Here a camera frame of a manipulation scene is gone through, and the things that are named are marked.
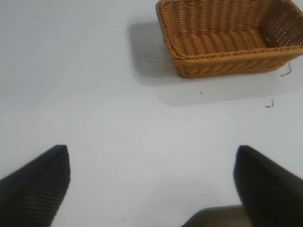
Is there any brown woven wicker basket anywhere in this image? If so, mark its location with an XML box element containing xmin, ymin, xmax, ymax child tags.
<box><xmin>155</xmin><ymin>0</ymin><xmax>303</xmax><ymax>79</ymax></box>

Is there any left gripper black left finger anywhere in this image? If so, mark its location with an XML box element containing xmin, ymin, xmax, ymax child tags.
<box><xmin>0</xmin><ymin>144</ymin><xmax>71</xmax><ymax>227</ymax></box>

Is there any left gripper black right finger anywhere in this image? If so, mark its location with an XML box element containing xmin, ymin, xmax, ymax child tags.
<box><xmin>233</xmin><ymin>145</ymin><xmax>303</xmax><ymax>227</ymax></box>

